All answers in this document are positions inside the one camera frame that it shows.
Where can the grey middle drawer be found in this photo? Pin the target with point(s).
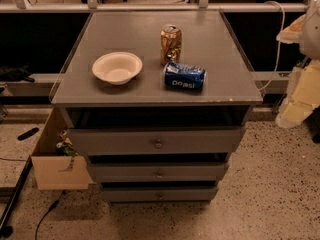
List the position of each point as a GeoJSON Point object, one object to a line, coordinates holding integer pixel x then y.
{"type": "Point", "coordinates": [157, 172]}

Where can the grey top drawer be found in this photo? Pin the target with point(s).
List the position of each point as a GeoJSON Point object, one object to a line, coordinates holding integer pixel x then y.
{"type": "Point", "coordinates": [126, 142]}

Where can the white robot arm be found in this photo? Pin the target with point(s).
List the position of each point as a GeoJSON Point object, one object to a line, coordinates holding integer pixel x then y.
{"type": "Point", "coordinates": [309, 38]}

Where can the blue Pepsi can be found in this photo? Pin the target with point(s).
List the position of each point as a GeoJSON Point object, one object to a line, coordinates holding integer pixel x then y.
{"type": "Point", "coordinates": [184, 76]}

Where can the gold crushed soda can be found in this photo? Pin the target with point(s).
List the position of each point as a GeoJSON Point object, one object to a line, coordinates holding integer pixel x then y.
{"type": "Point", "coordinates": [171, 43]}

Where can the grey drawer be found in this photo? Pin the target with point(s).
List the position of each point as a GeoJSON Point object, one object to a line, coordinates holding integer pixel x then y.
{"type": "Point", "coordinates": [154, 195]}
{"type": "Point", "coordinates": [157, 172]}
{"type": "Point", "coordinates": [126, 142]}

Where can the trash items in box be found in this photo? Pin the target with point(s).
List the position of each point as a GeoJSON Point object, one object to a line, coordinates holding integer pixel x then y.
{"type": "Point", "coordinates": [65, 145]}

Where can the black bar on floor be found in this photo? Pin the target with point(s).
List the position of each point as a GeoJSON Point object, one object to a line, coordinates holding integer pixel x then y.
{"type": "Point", "coordinates": [10, 195]}

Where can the grey bottom drawer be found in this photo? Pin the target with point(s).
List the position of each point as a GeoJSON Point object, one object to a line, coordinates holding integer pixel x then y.
{"type": "Point", "coordinates": [154, 195]}

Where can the metal railing frame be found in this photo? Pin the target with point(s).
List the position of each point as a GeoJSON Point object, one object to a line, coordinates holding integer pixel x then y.
{"type": "Point", "coordinates": [57, 6]}

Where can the cardboard box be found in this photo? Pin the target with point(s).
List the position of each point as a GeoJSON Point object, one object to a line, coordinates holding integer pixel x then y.
{"type": "Point", "coordinates": [54, 170]}

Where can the grey drawer cabinet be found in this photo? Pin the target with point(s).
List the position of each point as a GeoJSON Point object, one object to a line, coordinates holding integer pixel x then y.
{"type": "Point", "coordinates": [145, 103]}

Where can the black object on ledge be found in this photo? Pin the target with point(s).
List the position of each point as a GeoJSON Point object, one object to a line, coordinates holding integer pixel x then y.
{"type": "Point", "coordinates": [12, 74]}

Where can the white paper bowl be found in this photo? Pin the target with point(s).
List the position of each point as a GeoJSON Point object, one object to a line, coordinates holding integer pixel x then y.
{"type": "Point", "coordinates": [117, 68]}

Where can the black marker on floor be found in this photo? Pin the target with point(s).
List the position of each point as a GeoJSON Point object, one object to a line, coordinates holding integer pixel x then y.
{"type": "Point", "coordinates": [28, 134]}

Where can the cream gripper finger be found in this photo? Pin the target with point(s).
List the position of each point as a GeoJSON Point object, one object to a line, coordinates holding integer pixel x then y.
{"type": "Point", "coordinates": [302, 96]}
{"type": "Point", "coordinates": [290, 34]}

